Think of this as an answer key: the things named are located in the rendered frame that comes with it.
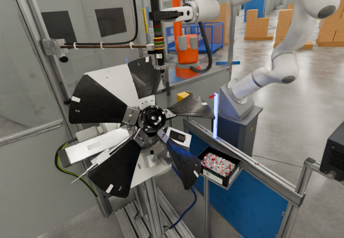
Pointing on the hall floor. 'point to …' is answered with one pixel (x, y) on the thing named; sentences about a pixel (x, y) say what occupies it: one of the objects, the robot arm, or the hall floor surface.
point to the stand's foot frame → (180, 232)
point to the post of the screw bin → (206, 207)
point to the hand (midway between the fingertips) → (156, 16)
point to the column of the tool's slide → (27, 18)
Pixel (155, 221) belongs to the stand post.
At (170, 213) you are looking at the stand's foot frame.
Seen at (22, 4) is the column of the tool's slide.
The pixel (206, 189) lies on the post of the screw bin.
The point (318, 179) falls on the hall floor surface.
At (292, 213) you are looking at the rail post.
